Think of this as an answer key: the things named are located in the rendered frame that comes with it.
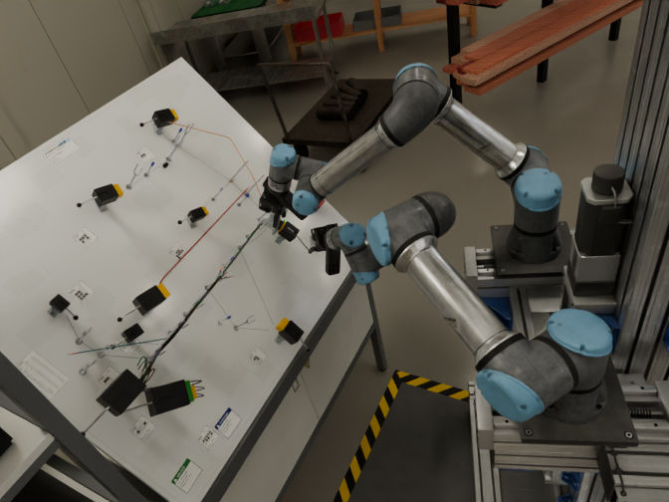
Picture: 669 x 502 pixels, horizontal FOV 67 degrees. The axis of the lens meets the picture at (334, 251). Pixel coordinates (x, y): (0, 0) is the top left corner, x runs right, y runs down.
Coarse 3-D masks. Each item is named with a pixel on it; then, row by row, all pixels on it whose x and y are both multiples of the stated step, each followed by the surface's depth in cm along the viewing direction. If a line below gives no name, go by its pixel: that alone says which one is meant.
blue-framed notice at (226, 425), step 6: (228, 408) 152; (222, 414) 150; (228, 414) 151; (234, 414) 152; (222, 420) 150; (228, 420) 151; (234, 420) 152; (240, 420) 153; (216, 426) 148; (222, 426) 149; (228, 426) 150; (234, 426) 151; (222, 432) 148; (228, 432) 149; (228, 438) 149
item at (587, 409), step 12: (600, 384) 102; (564, 396) 103; (576, 396) 102; (588, 396) 102; (600, 396) 104; (552, 408) 106; (564, 408) 104; (576, 408) 103; (588, 408) 103; (600, 408) 105; (564, 420) 105; (576, 420) 104; (588, 420) 104
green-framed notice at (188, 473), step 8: (184, 464) 140; (192, 464) 141; (176, 472) 138; (184, 472) 139; (192, 472) 140; (200, 472) 141; (176, 480) 137; (184, 480) 138; (192, 480) 139; (184, 488) 137
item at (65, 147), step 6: (66, 138) 154; (54, 144) 151; (60, 144) 152; (66, 144) 153; (72, 144) 154; (48, 150) 149; (54, 150) 150; (60, 150) 151; (66, 150) 152; (72, 150) 153; (48, 156) 149; (54, 156) 150; (60, 156) 151; (66, 156) 152; (54, 162) 149
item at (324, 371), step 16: (352, 288) 211; (352, 304) 213; (368, 304) 229; (336, 320) 202; (352, 320) 216; (368, 320) 232; (336, 336) 205; (352, 336) 219; (320, 352) 194; (336, 352) 207; (352, 352) 222; (304, 368) 185; (320, 368) 196; (336, 368) 210; (320, 384) 199; (336, 384) 213; (320, 400) 201; (320, 416) 203
